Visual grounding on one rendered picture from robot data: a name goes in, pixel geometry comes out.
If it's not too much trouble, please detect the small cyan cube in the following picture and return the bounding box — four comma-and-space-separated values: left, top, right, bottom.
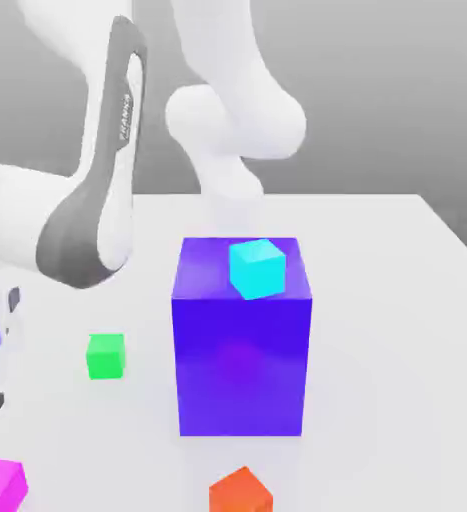
228, 238, 287, 302

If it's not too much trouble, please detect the small orange cube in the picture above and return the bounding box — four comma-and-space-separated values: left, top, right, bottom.
208, 465, 275, 512

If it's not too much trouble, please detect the large blue box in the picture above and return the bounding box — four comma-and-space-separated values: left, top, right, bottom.
171, 236, 313, 438

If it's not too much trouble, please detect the small green cube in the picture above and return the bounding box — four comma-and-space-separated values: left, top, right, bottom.
85, 333, 126, 381

